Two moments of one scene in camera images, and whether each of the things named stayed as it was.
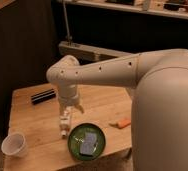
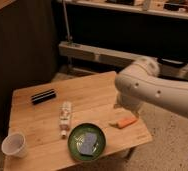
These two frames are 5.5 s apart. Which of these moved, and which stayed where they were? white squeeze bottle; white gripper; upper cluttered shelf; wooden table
Moved: white gripper
Stayed: upper cluttered shelf; wooden table; white squeeze bottle
